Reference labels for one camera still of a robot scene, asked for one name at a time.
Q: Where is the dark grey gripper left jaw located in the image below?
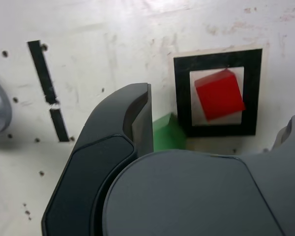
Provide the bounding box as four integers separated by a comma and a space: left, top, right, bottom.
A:
41, 82, 154, 236

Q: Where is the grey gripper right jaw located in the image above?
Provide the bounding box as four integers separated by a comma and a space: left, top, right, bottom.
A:
102, 114, 295, 236

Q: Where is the green cube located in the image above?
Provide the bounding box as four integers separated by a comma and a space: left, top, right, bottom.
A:
152, 112, 187, 152

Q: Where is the red cube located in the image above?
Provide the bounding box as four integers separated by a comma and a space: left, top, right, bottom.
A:
194, 68, 246, 121

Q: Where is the black tape square outline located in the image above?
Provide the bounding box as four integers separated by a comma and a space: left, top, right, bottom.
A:
173, 48, 264, 138

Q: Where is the black tape strip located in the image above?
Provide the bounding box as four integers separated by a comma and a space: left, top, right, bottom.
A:
27, 40, 71, 143

